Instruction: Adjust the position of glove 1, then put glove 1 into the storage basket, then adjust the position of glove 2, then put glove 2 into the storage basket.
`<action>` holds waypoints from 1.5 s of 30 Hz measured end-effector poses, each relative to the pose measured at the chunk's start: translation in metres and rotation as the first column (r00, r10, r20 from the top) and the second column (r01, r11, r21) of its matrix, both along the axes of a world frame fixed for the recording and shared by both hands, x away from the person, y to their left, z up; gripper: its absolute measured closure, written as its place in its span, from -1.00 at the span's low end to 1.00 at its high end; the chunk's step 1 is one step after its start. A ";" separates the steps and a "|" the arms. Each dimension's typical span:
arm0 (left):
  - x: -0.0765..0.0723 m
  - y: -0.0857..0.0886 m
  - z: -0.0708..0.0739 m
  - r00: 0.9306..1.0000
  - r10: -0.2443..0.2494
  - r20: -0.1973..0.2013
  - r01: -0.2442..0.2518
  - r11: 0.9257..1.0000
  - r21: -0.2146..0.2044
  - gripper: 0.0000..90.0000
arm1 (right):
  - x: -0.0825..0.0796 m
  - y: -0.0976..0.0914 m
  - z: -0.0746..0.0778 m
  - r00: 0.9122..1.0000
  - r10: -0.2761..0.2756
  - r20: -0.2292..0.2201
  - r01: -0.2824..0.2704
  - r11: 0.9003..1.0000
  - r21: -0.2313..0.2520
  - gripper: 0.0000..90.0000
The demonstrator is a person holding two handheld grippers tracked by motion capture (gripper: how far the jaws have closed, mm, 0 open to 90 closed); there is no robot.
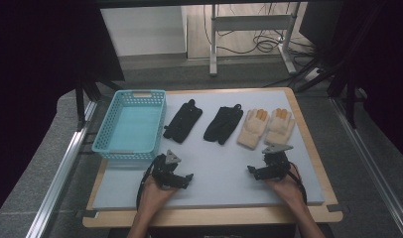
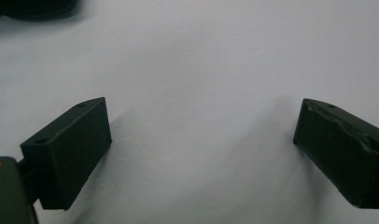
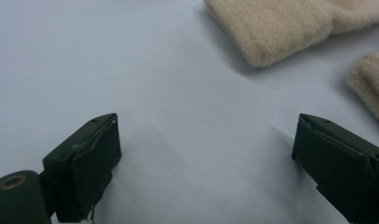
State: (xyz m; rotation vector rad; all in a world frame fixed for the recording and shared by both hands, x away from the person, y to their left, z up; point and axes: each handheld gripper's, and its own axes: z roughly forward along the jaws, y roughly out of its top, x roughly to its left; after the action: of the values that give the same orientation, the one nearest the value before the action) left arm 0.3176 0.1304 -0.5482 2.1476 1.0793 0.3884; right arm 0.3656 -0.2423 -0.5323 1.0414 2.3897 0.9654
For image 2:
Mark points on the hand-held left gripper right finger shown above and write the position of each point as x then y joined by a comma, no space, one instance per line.
343,155

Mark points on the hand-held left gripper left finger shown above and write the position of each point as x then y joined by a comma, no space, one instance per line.
66,155

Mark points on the black glove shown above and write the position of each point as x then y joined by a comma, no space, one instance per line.
38,7

